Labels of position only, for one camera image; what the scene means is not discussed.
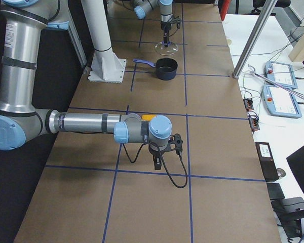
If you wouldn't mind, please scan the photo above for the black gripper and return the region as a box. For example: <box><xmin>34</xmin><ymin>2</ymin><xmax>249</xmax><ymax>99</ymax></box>
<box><xmin>161</xmin><ymin>21</ymin><xmax>172</xmax><ymax>47</ymax></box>
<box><xmin>148</xmin><ymin>146</ymin><xmax>166</xmax><ymax>170</ymax></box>

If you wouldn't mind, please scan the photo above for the glass pot lid blue knob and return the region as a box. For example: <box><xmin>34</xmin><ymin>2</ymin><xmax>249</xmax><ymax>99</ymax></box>
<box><xmin>155</xmin><ymin>42</ymin><xmax>178</xmax><ymax>56</ymax></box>

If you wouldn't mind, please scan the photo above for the yellow plastic corn cob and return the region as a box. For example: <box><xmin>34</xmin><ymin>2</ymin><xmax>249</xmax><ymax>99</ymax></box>
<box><xmin>142</xmin><ymin>114</ymin><xmax>156</xmax><ymax>122</ymax></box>

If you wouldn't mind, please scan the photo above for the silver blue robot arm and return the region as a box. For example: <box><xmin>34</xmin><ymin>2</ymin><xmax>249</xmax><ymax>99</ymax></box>
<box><xmin>0</xmin><ymin>1</ymin><xmax>173</xmax><ymax>170</ymax></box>
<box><xmin>130</xmin><ymin>0</ymin><xmax>174</xmax><ymax>48</ymax></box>

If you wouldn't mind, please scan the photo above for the dark blue saucepan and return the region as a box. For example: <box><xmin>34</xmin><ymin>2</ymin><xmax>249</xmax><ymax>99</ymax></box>
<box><xmin>133</xmin><ymin>58</ymin><xmax>178</xmax><ymax>80</ymax></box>

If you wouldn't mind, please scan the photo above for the white column with base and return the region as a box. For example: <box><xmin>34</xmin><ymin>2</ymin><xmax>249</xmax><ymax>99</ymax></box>
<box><xmin>81</xmin><ymin>0</ymin><xmax>127</xmax><ymax>83</ymax></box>

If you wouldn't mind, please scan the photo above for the lower orange connector board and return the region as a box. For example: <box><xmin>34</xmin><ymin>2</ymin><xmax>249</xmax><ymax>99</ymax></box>
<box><xmin>247</xmin><ymin>111</ymin><xmax>260</xmax><ymax>133</ymax></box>

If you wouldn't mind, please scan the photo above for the orange connector board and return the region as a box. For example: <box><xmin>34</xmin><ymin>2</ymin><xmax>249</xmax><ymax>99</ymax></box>
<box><xmin>243</xmin><ymin>97</ymin><xmax>254</xmax><ymax>111</ymax></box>
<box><xmin>247</xmin><ymin>111</ymin><xmax>260</xmax><ymax>133</ymax></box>

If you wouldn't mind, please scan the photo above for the upper orange connector board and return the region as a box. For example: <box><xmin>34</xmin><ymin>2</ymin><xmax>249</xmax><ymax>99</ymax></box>
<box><xmin>243</xmin><ymin>97</ymin><xmax>254</xmax><ymax>111</ymax></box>

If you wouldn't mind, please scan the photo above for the black box with label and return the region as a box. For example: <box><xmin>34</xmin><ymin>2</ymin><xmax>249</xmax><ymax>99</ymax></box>
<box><xmin>255</xmin><ymin>142</ymin><xmax>279</xmax><ymax>182</ymax></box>

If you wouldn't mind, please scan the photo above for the upper teach pendant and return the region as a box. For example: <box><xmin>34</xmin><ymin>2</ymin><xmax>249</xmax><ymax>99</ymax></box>
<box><xmin>264</xmin><ymin>61</ymin><xmax>298</xmax><ymax>90</ymax></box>

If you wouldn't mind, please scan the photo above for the teach pendant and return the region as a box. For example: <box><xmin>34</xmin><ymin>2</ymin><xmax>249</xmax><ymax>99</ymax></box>
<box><xmin>264</xmin><ymin>61</ymin><xmax>298</xmax><ymax>90</ymax></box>
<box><xmin>262</xmin><ymin>85</ymin><xmax>302</xmax><ymax>118</ymax></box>

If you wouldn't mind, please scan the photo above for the small metal round knob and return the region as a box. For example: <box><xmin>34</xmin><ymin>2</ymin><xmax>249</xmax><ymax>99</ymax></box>
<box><xmin>276</xmin><ymin>168</ymin><xmax>286</xmax><ymax>179</ymax></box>

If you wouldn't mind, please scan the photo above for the lower teach pendant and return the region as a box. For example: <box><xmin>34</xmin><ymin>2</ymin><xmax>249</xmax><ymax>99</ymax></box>
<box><xmin>262</xmin><ymin>85</ymin><xmax>302</xmax><ymax>118</ymax></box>

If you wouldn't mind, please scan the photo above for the black monitor stand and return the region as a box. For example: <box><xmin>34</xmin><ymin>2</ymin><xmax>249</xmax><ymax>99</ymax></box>
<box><xmin>271</xmin><ymin>197</ymin><xmax>304</xmax><ymax>238</ymax></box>

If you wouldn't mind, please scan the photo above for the metal rod with hook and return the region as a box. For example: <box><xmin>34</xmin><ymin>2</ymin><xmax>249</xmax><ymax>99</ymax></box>
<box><xmin>248</xmin><ymin>64</ymin><xmax>304</xmax><ymax>100</ymax></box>

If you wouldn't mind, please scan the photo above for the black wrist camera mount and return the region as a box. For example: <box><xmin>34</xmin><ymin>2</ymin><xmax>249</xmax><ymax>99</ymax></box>
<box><xmin>171</xmin><ymin>16</ymin><xmax>181</xmax><ymax>29</ymax></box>
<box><xmin>168</xmin><ymin>133</ymin><xmax>183</xmax><ymax>156</ymax></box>

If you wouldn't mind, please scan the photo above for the aluminium frame post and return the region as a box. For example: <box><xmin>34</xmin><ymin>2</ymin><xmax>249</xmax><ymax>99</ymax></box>
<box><xmin>232</xmin><ymin>0</ymin><xmax>277</xmax><ymax>79</ymax></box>

